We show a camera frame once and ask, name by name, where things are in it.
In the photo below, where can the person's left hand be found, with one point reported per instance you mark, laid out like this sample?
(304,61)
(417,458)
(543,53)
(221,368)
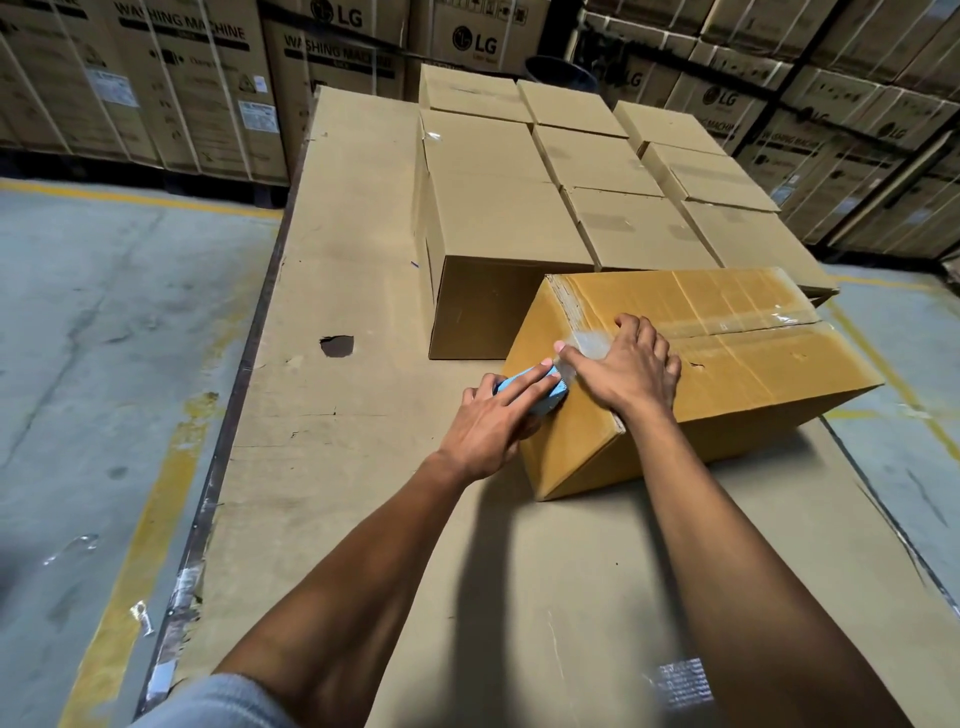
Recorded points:
(480,431)

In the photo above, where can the person's right hand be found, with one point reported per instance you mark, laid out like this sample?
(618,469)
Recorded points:
(630,379)

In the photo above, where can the person's left thumb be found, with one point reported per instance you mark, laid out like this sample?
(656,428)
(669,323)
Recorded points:
(531,427)

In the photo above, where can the person's right middle finger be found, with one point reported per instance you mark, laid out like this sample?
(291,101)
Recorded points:
(646,339)

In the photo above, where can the person's left middle finger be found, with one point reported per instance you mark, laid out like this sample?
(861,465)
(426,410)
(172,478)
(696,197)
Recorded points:
(529,379)

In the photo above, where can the person's right thumb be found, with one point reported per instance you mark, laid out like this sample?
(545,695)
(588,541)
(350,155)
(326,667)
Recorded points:
(574,358)

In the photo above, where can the person's right little finger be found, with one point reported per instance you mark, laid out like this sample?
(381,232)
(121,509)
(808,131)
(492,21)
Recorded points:
(673,371)

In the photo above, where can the blue tape dispenser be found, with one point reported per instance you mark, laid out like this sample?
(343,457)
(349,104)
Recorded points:
(553,397)

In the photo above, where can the yellowish taped cardboard box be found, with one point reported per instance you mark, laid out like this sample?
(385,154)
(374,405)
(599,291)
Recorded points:
(750,360)

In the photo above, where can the person's left forearm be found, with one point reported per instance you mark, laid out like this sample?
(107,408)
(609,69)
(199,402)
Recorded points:
(360,592)

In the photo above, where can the person's right forearm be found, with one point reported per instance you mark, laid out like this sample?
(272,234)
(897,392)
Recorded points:
(735,570)

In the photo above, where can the group of plain brown cartons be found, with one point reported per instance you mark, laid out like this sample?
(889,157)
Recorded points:
(487,225)

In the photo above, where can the large cardboard sheet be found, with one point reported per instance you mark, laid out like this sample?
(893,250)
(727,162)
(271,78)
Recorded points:
(360,262)

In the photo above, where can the dark blue plastic bin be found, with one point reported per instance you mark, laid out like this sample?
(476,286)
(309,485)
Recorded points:
(559,73)

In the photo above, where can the stack of printed appliance cartons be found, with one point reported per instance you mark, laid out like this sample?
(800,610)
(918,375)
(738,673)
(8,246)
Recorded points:
(847,97)
(187,82)

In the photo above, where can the dark pallet base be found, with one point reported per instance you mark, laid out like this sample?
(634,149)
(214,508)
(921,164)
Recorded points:
(187,184)

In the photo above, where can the grey shirt sleeve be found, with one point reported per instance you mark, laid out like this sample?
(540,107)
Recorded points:
(217,705)

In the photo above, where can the clear plastic scrap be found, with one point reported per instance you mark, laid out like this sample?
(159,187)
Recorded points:
(71,549)

